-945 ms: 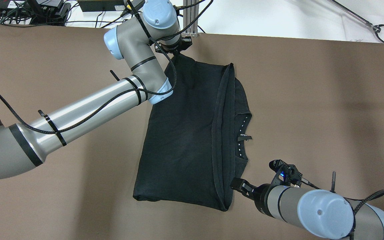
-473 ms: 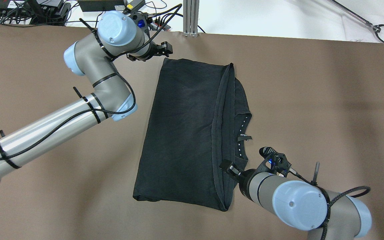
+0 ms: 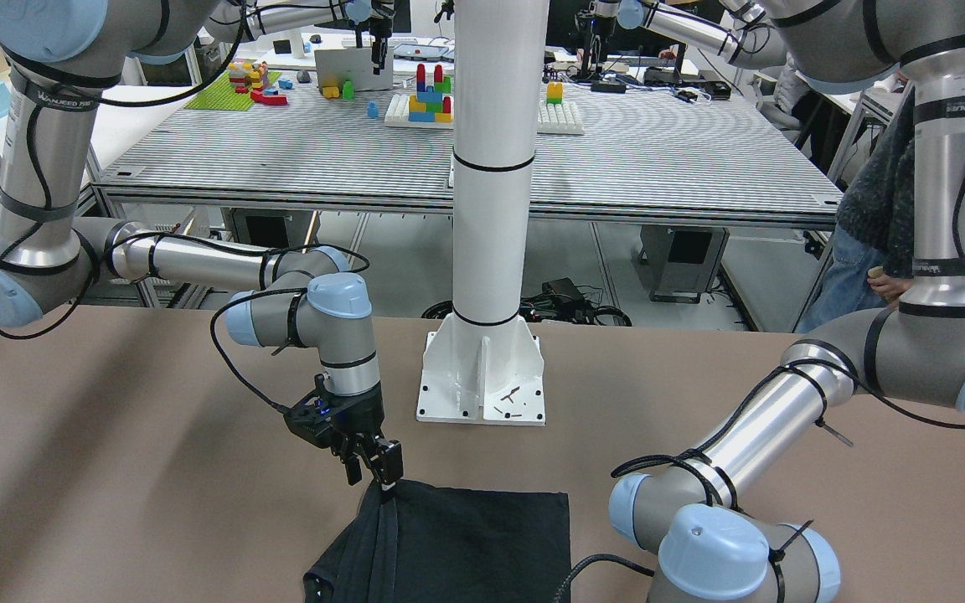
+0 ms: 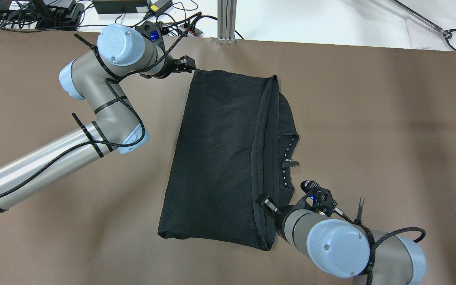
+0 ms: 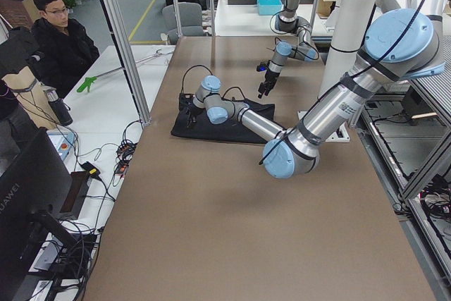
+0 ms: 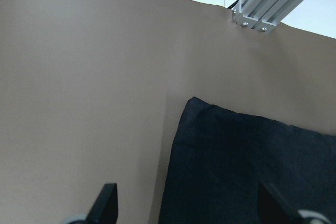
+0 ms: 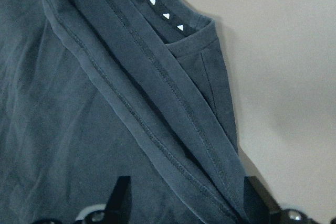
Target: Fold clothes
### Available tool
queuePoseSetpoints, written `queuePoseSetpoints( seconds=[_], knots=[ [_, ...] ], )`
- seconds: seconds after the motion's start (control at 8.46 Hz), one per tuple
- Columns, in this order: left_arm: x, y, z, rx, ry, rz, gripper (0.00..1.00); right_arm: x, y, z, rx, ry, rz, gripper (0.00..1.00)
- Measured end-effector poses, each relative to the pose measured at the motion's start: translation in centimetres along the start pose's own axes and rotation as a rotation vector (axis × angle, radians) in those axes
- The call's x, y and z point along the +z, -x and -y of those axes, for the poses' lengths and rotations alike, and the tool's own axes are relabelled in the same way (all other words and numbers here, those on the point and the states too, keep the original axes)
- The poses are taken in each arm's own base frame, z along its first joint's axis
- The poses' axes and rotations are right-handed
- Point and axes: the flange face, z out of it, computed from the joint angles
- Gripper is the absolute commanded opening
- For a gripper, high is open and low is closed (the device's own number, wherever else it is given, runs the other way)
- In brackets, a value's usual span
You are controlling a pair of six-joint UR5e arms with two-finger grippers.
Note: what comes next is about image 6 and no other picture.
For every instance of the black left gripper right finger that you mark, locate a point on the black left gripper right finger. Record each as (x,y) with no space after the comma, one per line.
(272,206)

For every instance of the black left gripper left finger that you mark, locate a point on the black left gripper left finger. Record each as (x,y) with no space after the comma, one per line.
(105,207)

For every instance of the black printed t-shirt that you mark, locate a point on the black printed t-shirt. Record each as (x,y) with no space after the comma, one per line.
(219,157)

